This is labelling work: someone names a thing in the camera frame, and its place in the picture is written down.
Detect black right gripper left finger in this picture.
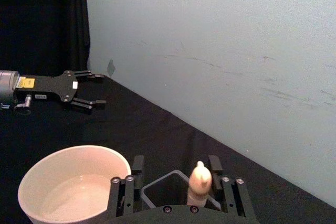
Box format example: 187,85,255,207
106,155,145,218

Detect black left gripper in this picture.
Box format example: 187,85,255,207
14,70,107,113

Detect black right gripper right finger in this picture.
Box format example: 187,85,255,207
207,155,257,221

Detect grey square plastic container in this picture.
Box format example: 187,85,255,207
141,170,223,212

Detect white round bowl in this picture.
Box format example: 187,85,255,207
17,144,132,224

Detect black table cloth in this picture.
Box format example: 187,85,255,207
0,73,336,224

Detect black curtain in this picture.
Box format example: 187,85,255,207
0,0,91,78

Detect cream rounded utensil handle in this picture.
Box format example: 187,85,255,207
186,161,213,207

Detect thin cable with silver plug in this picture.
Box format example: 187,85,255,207
0,94,34,116

